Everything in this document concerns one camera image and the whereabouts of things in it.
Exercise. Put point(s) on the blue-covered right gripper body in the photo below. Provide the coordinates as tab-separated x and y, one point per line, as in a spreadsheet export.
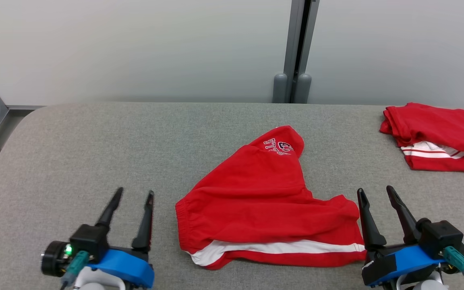
405	262

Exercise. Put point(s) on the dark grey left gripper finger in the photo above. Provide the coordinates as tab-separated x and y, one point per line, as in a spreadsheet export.
109	209
145	229

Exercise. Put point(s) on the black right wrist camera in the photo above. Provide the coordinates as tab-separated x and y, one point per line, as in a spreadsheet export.
441	235

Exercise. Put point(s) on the blue-covered left gripper body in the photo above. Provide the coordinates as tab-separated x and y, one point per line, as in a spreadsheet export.
127	264

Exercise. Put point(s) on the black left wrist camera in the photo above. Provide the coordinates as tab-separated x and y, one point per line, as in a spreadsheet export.
89	239

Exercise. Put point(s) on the red shorts with white stripe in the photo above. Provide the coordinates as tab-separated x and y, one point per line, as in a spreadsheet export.
264	201

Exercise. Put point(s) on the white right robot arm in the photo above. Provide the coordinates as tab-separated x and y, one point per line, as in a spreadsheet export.
421	282

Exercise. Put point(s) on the red basketball jersey number 23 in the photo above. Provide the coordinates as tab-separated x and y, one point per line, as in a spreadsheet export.
445	129

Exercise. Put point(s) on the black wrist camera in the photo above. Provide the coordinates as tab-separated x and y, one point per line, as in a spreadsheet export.
89	239
441	235

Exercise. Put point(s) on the grey partition post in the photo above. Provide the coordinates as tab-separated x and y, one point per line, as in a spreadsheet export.
294	40

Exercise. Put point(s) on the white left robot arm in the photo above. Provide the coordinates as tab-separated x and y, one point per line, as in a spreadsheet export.
95	280

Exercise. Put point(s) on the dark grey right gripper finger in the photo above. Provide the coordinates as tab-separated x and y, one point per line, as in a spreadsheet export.
405	213
371	225

